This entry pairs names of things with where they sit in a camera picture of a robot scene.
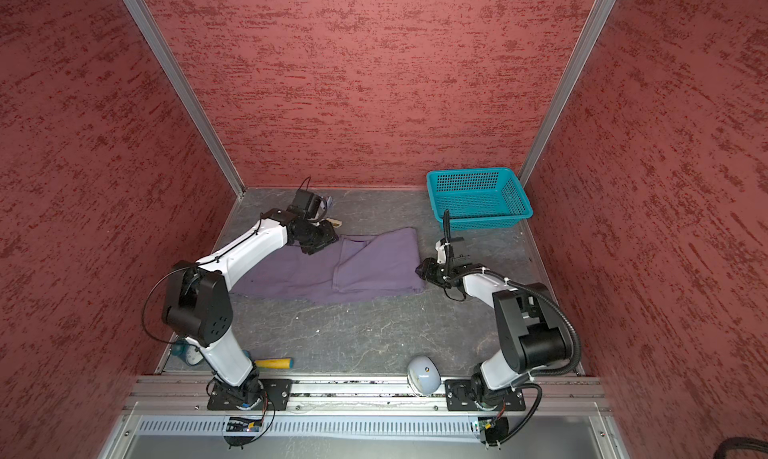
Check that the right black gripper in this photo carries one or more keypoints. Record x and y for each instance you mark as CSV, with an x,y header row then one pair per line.
x,y
428,271

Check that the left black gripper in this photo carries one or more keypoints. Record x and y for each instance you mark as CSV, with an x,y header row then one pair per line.
x,y
330,237

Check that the purple trousers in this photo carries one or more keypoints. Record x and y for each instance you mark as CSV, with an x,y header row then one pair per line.
x,y
356,268

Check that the teal plastic basket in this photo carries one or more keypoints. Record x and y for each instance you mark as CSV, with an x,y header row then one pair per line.
x,y
478,199

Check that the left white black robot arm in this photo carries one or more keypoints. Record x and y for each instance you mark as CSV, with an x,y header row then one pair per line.
x,y
197,304

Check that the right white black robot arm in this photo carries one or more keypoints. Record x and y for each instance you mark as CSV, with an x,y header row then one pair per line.
x,y
536,339

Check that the white dome object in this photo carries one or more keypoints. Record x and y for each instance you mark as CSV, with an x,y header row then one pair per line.
x,y
423,376

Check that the teal white round object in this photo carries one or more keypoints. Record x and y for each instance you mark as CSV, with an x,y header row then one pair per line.
x,y
187,353

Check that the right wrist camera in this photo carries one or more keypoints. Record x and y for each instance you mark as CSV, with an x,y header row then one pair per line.
x,y
451,250

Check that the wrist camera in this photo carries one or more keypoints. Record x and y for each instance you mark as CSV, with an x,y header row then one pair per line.
x,y
451,250
307,204

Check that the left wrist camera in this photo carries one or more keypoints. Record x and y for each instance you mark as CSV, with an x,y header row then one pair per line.
x,y
307,204

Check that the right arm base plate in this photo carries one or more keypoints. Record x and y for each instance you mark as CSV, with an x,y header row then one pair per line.
x,y
471,395

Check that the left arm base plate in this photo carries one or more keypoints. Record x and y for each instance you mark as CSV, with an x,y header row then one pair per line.
x,y
253,395

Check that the perforated cable tray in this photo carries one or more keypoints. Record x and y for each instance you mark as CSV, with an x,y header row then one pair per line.
x,y
440,428

